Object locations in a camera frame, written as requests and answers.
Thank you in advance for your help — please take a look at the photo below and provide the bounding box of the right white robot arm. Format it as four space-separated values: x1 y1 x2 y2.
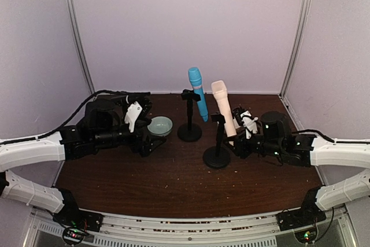
227 107 369 211

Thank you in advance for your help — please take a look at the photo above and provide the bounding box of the thin black stand with clip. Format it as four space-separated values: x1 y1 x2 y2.
202 113 231 169

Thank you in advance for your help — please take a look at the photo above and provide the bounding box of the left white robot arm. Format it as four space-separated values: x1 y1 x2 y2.
1 95 166 215

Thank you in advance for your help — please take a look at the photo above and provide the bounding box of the tall black microphone stand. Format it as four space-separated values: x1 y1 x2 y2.
177 89 202 142

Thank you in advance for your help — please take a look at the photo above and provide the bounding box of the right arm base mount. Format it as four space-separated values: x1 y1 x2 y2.
276 187 326 244

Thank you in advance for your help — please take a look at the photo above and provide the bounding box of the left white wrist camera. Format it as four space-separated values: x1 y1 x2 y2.
124 101 143 133

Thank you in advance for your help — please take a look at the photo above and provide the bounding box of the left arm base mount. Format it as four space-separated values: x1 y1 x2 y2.
51 189 103 246

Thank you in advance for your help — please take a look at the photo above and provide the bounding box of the aluminium frame post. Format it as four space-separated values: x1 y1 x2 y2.
279 0 312 99
66 0 95 94

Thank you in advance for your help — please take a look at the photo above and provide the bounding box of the black handheld microphone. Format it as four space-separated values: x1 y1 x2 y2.
111 92 151 105

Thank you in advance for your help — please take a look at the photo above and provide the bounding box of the front aluminium rail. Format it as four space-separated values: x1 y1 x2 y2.
28 200 356 247

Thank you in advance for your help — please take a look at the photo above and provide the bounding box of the blue toy microphone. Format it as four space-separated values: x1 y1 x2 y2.
188 67 208 122

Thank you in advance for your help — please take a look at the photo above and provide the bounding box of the light teal bowl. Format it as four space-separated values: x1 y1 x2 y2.
147 116 173 137

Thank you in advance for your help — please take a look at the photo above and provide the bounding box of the right aluminium frame post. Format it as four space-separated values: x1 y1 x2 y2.
279 0 312 99

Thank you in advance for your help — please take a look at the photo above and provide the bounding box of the left aluminium frame post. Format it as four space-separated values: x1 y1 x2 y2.
66 0 95 94

